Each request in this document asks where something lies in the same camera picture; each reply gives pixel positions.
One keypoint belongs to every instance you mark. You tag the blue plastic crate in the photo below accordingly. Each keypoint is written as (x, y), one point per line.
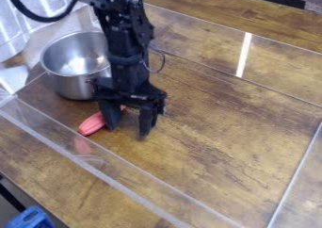
(31, 218)

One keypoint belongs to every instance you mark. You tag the white checkered curtain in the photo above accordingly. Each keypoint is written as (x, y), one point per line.
(18, 27)

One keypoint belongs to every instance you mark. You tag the clear acrylic barrier wall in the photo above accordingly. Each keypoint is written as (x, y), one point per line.
(164, 199)

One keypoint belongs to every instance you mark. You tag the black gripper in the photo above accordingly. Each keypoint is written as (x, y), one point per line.
(129, 88)

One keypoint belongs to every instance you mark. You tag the pink handled metal spoon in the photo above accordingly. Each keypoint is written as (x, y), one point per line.
(93, 124)

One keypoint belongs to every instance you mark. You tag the stainless steel pot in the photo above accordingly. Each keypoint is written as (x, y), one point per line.
(74, 59)

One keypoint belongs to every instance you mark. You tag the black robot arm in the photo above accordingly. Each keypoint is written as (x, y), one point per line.
(126, 28)

